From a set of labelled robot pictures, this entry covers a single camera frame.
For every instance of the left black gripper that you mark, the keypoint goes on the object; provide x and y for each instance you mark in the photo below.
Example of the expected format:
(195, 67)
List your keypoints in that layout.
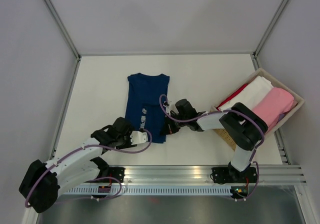
(128, 144)

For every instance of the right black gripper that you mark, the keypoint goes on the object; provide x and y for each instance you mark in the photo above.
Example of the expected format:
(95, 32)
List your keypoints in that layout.
(168, 128)

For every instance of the blue t shirt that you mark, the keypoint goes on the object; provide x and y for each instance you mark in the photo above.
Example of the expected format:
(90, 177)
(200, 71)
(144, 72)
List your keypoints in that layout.
(143, 109)

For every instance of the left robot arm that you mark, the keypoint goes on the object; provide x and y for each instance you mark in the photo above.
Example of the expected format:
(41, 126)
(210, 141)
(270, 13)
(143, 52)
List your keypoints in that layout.
(45, 182)

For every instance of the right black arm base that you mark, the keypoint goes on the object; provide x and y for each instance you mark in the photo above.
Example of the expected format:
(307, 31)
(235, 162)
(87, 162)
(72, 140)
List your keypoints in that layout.
(222, 176)

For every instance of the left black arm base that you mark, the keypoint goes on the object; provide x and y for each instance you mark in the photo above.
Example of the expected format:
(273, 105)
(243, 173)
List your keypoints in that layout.
(115, 172)

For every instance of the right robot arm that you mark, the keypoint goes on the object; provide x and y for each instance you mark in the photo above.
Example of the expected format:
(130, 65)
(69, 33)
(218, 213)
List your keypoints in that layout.
(244, 127)

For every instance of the wicker basket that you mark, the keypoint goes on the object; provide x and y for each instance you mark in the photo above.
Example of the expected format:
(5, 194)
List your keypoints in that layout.
(297, 103)

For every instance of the red rolled t shirt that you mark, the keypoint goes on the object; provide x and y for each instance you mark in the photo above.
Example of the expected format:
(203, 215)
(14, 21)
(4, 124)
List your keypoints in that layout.
(231, 96)

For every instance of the white rolled t shirt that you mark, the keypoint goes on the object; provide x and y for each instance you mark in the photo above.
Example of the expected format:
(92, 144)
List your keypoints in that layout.
(252, 95)

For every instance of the pink rolled t shirt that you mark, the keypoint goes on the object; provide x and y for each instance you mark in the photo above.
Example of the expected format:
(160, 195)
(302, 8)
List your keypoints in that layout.
(277, 102)

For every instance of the purple rolled t shirt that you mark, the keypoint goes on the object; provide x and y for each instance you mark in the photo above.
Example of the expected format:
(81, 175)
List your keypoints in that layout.
(281, 116)

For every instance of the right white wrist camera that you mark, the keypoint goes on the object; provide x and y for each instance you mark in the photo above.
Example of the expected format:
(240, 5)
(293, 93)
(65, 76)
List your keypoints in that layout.
(168, 105)

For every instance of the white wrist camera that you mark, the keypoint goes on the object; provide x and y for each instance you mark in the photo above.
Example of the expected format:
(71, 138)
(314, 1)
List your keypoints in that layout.
(138, 137)
(168, 105)

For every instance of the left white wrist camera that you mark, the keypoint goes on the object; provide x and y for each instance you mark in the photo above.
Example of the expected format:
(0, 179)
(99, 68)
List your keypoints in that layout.
(138, 137)

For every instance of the white slotted cable duct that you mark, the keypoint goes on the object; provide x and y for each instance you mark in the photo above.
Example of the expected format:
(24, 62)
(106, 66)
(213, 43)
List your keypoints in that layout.
(149, 190)

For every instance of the aluminium frame rail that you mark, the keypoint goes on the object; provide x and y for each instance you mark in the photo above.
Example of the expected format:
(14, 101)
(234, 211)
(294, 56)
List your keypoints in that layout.
(199, 175)

